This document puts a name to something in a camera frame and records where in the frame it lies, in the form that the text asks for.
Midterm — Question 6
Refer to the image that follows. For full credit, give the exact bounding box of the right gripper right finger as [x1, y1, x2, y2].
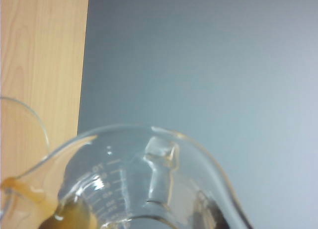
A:
[193, 191, 231, 229]

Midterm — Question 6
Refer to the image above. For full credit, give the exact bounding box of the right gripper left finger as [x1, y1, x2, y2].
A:
[40, 204, 98, 229]

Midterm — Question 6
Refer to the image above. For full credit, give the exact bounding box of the clear glass measuring cup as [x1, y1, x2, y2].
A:
[0, 124, 256, 229]

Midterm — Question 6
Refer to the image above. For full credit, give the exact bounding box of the tall stemmed wine glass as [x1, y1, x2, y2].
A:
[0, 96, 51, 163]

